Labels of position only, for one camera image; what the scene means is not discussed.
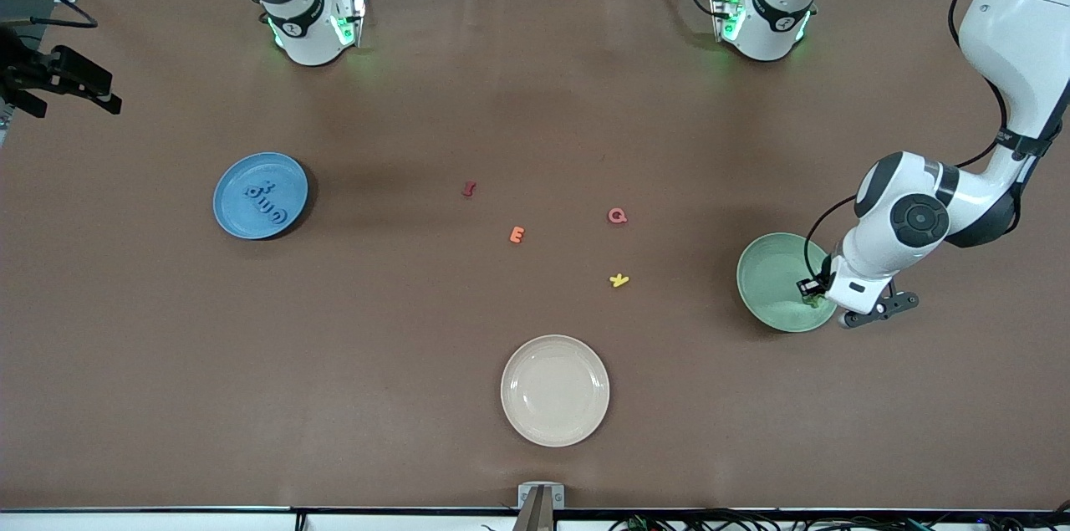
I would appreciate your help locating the yellow foam letter K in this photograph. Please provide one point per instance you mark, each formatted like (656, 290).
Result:
(619, 280)

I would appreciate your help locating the brown table cover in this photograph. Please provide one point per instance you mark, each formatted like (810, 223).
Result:
(167, 389)

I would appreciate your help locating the green plate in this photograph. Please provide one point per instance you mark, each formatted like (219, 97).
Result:
(769, 280)

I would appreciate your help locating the orange foam letter E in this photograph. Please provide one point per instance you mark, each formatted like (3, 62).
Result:
(517, 235)

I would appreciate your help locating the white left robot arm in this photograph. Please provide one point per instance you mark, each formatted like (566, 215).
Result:
(1020, 29)

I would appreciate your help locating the blue foam letter E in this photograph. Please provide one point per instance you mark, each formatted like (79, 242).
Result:
(267, 204)

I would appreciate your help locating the white table frame rail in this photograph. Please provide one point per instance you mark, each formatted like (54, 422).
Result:
(167, 522)

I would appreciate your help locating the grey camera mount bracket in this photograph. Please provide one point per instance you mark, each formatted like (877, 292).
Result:
(541, 506)

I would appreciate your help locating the blue plate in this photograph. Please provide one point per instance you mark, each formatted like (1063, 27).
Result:
(238, 213)

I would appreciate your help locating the beige plate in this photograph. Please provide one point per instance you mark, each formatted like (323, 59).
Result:
(555, 390)

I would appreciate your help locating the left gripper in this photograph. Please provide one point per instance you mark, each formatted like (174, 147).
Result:
(818, 283)

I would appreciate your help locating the red foam letter Q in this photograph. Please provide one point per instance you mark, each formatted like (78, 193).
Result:
(611, 216)

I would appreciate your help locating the blue foam letter G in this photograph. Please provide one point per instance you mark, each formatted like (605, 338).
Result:
(273, 218)

